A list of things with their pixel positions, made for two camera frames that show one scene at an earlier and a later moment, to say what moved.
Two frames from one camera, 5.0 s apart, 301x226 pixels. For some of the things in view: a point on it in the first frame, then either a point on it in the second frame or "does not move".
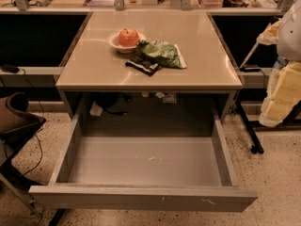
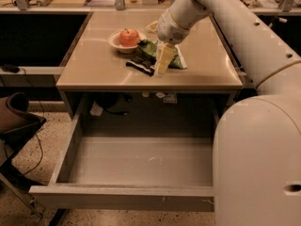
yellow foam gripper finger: (270, 35) → (169, 29)
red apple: (128, 38) does not move
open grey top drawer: (144, 172) does not move
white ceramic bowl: (114, 40) does not move
